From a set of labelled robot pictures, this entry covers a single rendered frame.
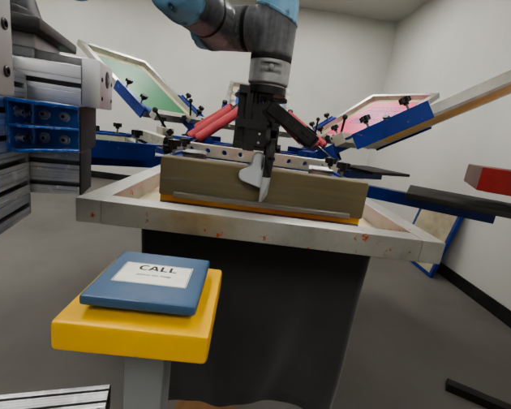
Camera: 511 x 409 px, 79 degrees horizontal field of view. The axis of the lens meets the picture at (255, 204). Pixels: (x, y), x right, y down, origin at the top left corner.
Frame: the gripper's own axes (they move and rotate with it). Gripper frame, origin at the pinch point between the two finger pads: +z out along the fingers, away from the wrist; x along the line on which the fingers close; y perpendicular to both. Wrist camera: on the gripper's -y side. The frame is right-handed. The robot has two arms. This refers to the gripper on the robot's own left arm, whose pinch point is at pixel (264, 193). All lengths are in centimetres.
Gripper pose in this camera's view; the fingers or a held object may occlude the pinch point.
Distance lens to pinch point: 61.9
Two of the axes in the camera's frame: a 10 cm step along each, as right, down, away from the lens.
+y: -9.9, -1.2, -0.5
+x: 0.2, 2.3, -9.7
